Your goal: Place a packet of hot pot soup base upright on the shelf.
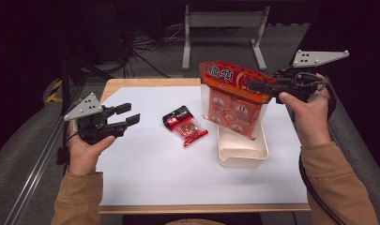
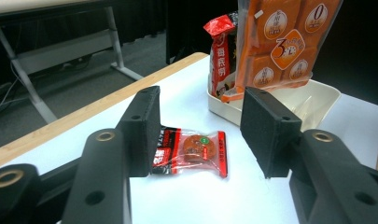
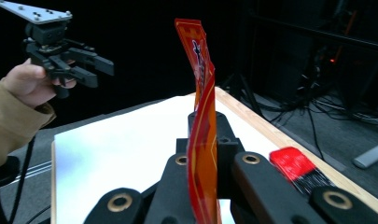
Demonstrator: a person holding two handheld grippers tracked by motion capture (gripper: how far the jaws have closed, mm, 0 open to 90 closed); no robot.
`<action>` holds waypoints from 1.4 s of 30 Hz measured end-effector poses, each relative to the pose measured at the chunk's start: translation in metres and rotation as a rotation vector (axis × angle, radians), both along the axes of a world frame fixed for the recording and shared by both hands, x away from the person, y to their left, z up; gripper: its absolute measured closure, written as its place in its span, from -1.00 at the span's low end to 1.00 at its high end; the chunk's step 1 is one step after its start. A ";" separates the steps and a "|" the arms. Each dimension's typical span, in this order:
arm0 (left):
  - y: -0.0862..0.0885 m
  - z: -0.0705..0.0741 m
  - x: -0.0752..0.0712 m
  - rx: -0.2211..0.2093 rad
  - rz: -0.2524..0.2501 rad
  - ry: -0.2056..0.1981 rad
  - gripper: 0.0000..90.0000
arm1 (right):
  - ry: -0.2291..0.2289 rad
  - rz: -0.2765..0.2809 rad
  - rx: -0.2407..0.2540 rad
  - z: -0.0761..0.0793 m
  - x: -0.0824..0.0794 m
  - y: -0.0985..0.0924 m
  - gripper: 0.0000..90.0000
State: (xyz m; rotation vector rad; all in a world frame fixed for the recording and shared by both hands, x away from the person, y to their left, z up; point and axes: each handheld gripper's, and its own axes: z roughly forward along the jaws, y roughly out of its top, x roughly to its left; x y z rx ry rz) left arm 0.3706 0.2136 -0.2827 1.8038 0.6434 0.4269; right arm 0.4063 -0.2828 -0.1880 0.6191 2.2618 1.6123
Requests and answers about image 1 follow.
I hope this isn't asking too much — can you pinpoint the bundle of black floor cables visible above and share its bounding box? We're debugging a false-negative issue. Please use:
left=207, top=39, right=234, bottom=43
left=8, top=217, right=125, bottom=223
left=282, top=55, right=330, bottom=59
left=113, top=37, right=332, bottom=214
left=115, top=18, right=191, bottom=79

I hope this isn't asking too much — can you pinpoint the person's right hand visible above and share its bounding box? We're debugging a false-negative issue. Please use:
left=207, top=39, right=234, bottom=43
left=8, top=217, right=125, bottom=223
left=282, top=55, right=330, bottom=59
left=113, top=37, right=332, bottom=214
left=278, top=73, right=335, bottom=149

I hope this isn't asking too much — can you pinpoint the yellow and black floor tape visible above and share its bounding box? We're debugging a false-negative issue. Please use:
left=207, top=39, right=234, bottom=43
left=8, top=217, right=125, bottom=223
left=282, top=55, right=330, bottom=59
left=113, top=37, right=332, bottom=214
left=45, top=79, right=64, bottom=104

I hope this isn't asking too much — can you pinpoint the white table sheet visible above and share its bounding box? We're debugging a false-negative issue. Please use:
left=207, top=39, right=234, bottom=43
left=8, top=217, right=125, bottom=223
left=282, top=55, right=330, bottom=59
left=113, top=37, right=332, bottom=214
left=98, top=85, right=309, bottom=207

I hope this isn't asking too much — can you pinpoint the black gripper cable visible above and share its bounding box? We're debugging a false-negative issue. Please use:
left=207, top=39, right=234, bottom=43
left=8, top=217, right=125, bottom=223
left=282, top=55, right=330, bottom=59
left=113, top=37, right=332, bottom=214
left=298, top=83, right=346, bottom=225
left=55, top=129, right=83, bottom=167

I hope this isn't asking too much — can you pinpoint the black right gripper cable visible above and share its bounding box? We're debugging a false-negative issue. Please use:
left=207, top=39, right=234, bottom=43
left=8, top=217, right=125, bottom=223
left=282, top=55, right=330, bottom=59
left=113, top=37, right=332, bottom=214
left=298, top=83, right=346, bottom=225

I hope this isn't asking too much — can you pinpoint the black tripod stand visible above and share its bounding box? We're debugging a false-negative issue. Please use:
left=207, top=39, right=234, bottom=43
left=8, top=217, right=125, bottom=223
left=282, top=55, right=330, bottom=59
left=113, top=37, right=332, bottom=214
left=57, top=8, right=114, bottom=116

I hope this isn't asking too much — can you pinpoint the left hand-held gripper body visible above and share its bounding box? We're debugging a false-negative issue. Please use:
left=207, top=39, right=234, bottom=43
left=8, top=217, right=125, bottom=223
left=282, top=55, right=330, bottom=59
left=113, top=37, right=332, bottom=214
left=63, top=92, right=129, bottom=145

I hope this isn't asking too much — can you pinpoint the small black and red snack packet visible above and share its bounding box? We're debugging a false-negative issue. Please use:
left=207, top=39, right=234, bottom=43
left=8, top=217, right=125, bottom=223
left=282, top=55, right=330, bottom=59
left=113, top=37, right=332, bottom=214
left=161, top=105, right=209, bottom=148

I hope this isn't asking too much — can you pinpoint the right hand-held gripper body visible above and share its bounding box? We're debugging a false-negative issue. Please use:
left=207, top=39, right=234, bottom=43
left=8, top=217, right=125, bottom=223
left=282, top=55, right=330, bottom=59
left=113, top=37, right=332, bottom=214
left=273, top=49, right=350, bottom=103

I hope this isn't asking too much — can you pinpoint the grey metal stand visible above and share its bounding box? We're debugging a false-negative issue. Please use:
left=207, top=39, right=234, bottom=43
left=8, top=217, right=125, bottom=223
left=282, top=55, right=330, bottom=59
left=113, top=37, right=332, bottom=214
left=181, top=4, right=271, bottom=71

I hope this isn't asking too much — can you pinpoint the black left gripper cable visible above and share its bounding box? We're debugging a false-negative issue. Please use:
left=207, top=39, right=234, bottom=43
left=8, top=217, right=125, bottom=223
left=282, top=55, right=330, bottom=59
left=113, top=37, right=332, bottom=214
left=55, top=129, right=83, bottom=167

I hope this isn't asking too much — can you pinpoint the person's left hand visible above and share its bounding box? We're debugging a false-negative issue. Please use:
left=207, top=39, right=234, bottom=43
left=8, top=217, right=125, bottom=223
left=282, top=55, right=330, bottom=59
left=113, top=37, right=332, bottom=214
left=68, top=120, right=116, bottom=176

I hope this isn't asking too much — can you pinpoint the aluminium rail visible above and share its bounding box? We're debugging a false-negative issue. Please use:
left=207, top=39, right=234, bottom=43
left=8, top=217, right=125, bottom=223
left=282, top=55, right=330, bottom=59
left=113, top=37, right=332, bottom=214
left=3, top=118, right=69, bottom=225

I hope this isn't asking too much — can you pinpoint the large orange hotpot base packet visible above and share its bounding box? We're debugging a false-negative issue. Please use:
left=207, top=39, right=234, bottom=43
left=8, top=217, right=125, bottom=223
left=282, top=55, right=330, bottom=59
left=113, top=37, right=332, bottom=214
left=199, top=60, right=279, bottom=140

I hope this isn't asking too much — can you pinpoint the cream plastic box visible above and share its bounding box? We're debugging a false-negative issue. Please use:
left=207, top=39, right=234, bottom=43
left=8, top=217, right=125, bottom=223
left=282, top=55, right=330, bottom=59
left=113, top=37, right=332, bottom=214
left=217, top=123, right=270, bottom=169

